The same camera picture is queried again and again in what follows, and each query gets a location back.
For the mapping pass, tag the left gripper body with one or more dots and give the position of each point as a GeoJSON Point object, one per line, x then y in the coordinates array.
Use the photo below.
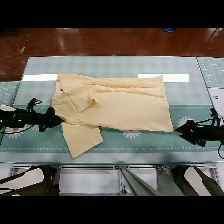
{"type": "Point", "coordinates": [50, 120]}

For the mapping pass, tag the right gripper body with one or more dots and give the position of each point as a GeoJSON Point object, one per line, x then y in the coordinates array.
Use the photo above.
{"type": "Point", "coordinates": [190, 131]}

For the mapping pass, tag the pale yellow shirt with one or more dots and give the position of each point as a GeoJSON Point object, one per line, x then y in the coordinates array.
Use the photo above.
{"type": "Point", "coordinates": [126, 110]}

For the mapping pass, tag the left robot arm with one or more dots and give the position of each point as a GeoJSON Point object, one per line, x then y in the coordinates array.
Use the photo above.
{"type": "Point", "coordinates": [16, 118]}

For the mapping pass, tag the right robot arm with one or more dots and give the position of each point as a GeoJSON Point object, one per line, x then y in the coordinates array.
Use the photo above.
{"type": "Point", "coordinates": [213, 133]}

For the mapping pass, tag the silver frame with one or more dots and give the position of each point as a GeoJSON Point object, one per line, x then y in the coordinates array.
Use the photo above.
{"type": "Point", "coordinates": [140, 186]}

